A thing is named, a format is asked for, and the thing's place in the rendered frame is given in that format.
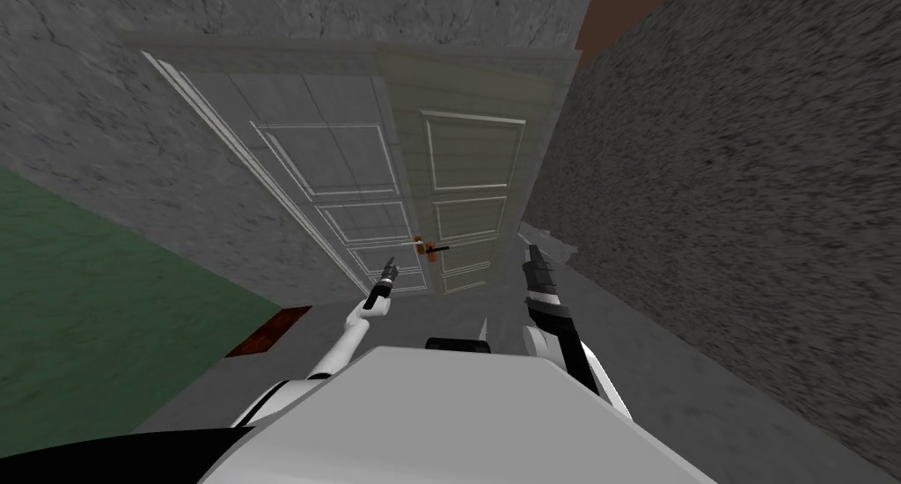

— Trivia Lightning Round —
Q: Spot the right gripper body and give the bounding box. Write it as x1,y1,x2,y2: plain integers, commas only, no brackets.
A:
525,261,562,302

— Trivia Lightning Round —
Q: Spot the beige panelled door leaf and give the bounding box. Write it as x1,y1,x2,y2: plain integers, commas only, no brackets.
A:
378,45,582,297

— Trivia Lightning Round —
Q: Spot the grey panelled door leaf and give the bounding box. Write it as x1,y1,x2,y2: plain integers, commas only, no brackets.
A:
139,49,432,297

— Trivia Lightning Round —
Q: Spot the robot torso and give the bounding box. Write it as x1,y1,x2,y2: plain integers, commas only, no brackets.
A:
199,317,715,484

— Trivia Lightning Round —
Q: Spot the orange door handle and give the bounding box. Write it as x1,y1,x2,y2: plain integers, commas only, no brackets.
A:
413,235,451,264

